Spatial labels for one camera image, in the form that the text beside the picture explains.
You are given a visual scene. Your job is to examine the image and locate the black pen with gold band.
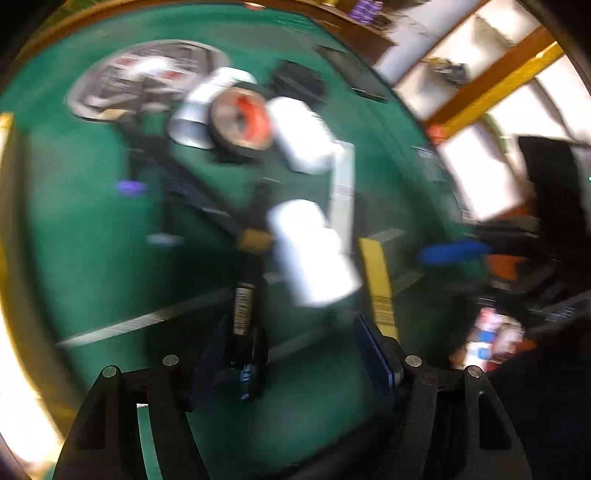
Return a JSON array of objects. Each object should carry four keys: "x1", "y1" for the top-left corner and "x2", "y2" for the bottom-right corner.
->
[{"x1": 230, "y1": 180, "x2": 274, "y2": 402}]

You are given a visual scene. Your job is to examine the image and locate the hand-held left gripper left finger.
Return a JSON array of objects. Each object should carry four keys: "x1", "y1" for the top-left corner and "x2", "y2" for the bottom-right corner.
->
[{"x1": 53, "y1": 314, "x2": 232, "y2": 480}]

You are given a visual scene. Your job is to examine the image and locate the black rectangular tray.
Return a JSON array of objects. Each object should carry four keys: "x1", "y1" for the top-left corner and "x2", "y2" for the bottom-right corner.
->
[{"x1": 316, "y1": 45, "x2": 389, "y2": 103}]

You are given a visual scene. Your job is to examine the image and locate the wooden table rim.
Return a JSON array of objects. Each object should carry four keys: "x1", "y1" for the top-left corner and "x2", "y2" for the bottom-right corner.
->
[{"x1": 28, "y1": 0, "x2": 399, "y2": 58}]

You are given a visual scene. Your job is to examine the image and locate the octagonal grey game board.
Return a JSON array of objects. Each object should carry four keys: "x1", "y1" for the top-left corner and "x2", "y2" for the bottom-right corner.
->
[{"x1": 65, "y1": 41, "x2": 232, "y2": 121}]

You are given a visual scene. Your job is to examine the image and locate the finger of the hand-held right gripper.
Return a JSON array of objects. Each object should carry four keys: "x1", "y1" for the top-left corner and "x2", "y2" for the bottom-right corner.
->
[{"x1": 418, "y1": 242, "x2": 493, "y2": 267}]

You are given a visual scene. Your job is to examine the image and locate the purple boxes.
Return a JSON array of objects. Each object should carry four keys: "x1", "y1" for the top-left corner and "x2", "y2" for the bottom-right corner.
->
[{"x1": 351, "y1": 0, "x2": 378, "y2": 22}]

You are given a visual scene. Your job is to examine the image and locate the dark long strap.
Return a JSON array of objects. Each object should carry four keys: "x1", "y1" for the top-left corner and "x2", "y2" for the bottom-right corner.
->
[{"x1": 128, "y1": 119, "x2": 242, "y2": 232}]

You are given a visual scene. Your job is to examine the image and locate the white flat strip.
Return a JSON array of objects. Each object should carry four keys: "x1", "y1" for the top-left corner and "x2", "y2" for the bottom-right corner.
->
[{"x1": 329, "y1": 141, "x2": 357, "y2": 256}]

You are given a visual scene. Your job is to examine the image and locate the colourful printed packet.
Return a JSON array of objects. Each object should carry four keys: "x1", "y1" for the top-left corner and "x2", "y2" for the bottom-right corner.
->
[{"x1": 455, "y1": 307, "x2": 526, "y2": 371}]

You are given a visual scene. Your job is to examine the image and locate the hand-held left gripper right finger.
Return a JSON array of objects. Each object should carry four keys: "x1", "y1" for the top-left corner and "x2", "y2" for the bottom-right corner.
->
[{"x1": 355, "y1": 314, "x2": 532, "y2": 480}]

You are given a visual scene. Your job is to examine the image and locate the orange shelf frame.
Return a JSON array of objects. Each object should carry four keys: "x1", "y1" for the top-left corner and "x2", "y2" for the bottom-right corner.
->
[{"x1": 422, "y1": 25, "x2": 567, "y2": 136}]

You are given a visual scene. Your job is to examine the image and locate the tape roll with orange core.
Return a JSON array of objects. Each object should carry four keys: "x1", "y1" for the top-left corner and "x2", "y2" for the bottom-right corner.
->
[{"x1": 210, "y1": 85, "x2": 276, "y2": 163}]

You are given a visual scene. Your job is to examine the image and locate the yellow ruler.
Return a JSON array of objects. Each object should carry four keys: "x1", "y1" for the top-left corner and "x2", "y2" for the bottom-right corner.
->
[{"x1": 359, "y1": 237, "x2": 400, "y2": 339}]

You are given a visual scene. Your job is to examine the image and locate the silver tape roll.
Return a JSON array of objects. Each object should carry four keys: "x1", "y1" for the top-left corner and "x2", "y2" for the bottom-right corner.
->
[{"x1": 167, "y1": 67, "x2": 257, "y2": 151}]

